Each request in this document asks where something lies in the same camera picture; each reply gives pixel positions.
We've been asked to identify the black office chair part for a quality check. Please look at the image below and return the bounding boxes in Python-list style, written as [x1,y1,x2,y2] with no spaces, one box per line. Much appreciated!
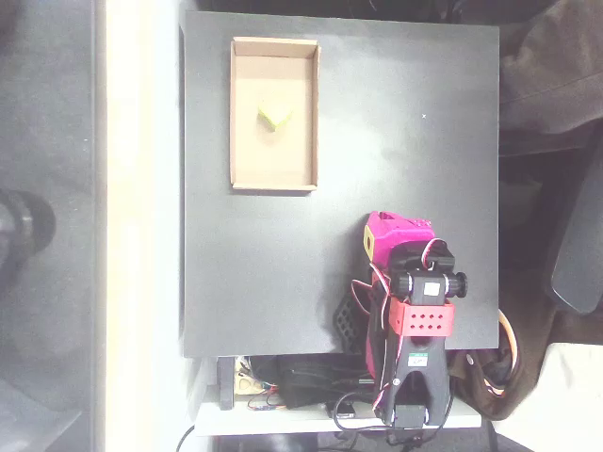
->
[541,136,603,315]

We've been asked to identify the black power cable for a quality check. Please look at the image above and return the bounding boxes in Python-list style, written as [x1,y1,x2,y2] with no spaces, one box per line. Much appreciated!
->
[175,423,197,452]

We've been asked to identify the light wooden piece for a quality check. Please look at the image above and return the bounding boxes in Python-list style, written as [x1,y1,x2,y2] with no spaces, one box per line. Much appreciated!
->
[235,370,263,395]

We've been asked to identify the black cable bundle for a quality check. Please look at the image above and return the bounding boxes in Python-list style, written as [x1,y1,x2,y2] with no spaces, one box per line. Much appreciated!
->
[275,355,378,411]

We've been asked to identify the white fabric sheet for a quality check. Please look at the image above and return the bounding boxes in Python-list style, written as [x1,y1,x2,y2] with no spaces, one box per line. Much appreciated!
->
[492,342,603,452]

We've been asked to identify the white shelf board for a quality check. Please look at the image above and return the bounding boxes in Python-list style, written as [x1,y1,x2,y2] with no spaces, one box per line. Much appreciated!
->
[195,399,482,437]

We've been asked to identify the shallow cardboard box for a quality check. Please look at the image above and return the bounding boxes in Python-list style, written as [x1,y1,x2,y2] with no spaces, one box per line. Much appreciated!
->
[229,36,322,194]

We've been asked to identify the black plug adapter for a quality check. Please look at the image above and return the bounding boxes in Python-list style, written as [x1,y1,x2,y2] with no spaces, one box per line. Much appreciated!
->
[327,399,357,420]

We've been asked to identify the small circuit board with wires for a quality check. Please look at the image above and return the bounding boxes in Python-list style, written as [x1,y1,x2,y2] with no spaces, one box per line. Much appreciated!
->
[247,395,286,413]

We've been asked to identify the orange cable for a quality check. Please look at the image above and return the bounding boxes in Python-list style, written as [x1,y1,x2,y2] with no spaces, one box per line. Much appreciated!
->
[497,310,522,396]

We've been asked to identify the brown cloth with snap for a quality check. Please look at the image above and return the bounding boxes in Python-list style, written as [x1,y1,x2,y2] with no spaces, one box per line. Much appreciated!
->
[449,300,603,421]

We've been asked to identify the black lattice base mount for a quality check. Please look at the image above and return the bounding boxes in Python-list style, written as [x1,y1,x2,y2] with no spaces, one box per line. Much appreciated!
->
[332,291,368,355]

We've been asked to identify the green cube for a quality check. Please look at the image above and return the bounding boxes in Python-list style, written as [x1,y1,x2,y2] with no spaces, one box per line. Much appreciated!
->
[257,101,294,134]

